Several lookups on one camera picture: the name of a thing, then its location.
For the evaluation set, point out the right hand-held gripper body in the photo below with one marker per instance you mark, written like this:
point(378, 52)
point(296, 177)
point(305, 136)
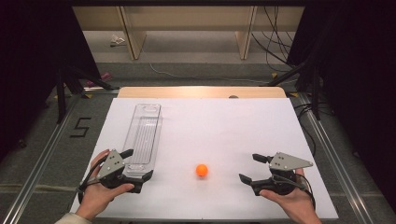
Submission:
point(288, 161)

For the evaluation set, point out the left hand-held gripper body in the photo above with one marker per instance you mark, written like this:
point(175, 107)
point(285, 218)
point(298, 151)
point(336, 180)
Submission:
point(110, 165)

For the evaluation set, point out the clear plastic container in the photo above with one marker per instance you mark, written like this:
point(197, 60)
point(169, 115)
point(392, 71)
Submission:
point(143, 140)

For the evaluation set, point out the orange ball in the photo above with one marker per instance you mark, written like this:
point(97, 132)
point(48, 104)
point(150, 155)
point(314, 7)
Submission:
point(201, 170)

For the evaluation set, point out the person's left hand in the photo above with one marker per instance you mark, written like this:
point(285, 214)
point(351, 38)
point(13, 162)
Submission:
point(96, 196)

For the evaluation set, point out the person's right hand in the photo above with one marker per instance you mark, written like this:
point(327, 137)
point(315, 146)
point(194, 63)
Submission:
point(295, 207)

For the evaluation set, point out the white board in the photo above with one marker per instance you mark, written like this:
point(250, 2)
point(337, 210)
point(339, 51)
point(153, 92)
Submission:
point(218, 130)

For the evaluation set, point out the yellow tape piece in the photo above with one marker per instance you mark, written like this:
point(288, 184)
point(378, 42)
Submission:
point(274, 75)
point(293, 94)
point(88, 95)

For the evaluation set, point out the black metal stand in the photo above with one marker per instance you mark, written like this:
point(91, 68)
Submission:
point(61, 96)
point(316, 93)

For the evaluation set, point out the pink object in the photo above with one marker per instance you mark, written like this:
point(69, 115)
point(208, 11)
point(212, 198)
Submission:
point(106, 76)

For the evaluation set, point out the wooden table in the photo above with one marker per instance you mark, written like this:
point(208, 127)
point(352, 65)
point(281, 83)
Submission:
point(186, 92)

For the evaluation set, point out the black curtain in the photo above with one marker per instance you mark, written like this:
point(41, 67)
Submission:
point(31, 62)
point(358, 77)

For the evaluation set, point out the crumpled white paper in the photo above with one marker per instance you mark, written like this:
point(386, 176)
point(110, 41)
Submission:
point(116, 39)

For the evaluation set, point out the light wooden shelf unit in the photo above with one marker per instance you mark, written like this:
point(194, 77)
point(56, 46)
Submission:
point(134, 37)

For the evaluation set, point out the aluminium rail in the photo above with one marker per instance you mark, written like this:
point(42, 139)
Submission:
point(40, 168)
point(336, 155)

